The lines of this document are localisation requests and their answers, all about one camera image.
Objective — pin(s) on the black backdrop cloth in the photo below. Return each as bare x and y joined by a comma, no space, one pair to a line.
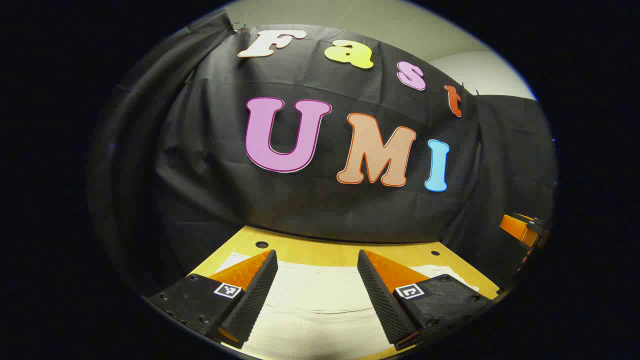
320,210

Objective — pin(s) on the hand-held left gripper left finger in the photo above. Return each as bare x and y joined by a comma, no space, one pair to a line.
255,300

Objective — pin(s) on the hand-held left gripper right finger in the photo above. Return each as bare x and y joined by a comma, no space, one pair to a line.
380,300

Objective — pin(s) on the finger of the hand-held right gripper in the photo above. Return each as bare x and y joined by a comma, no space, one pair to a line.
515,227

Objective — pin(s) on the white jeans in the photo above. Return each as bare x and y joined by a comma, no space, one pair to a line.
320,310

